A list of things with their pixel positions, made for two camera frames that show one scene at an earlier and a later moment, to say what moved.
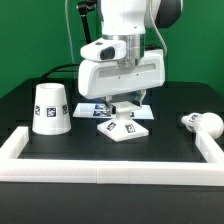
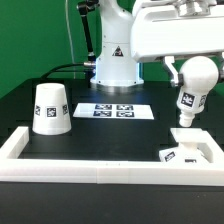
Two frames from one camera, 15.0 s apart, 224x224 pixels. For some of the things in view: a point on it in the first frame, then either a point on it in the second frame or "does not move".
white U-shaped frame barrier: [95, 171] does not move
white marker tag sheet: [100, 110] does not move
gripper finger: [111, 108] to [177, 77]
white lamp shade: [51, 111] does not move
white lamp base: [123, 128] to [187, 152]
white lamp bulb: [209, 122] to [200, 75]
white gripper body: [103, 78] to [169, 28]
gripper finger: [138, 97] to [221, 69]
